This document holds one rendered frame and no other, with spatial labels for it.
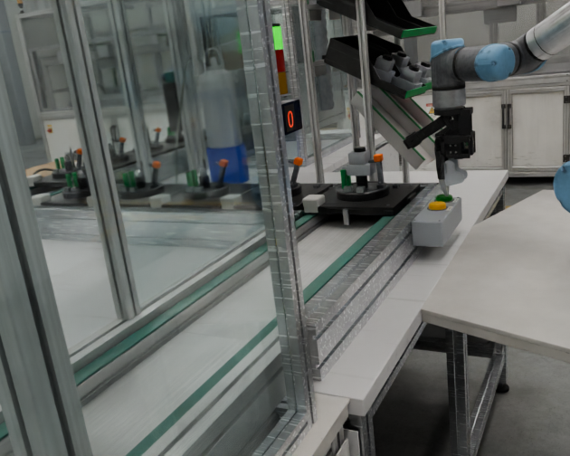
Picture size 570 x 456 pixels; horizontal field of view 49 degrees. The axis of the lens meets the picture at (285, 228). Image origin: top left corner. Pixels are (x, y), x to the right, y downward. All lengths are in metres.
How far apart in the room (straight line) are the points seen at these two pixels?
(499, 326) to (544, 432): 1.28
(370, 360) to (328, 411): 0.15
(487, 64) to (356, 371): 0.71
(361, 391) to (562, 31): 0.86
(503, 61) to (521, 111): 4.11
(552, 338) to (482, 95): 4.49
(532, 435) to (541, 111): 3.54
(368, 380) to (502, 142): 4.66
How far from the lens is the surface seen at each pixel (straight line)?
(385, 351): 1.08
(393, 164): 3.46
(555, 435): 2.40
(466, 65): 1.43
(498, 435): 2.37
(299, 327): 0.83
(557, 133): 5.52
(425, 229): 1.42
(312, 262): 1.34
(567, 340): 1.12
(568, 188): 1.29
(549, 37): 1.47
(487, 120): 5.56
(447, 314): 1.20
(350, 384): 0.99
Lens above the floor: 1.37
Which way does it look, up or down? 16 degrees down
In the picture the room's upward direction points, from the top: 7 degrees counter-clockwise
